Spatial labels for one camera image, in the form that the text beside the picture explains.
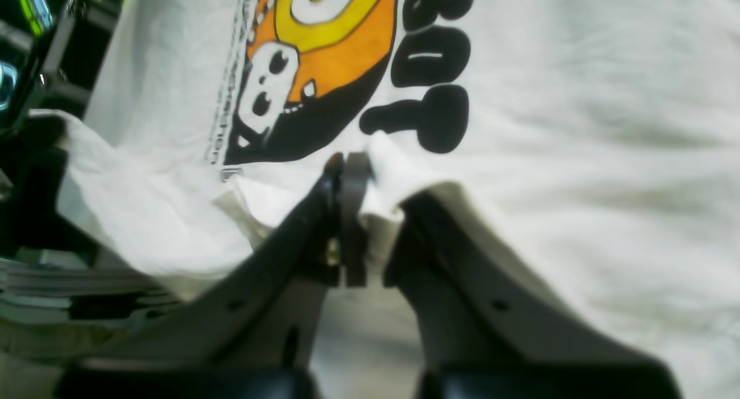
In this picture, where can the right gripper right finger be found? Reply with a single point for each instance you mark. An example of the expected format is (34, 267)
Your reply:
(481, 310)

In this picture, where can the white printed T-shirt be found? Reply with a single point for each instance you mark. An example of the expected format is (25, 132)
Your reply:
(593, 143)

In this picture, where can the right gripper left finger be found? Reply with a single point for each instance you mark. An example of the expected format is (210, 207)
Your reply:
(263, 315)

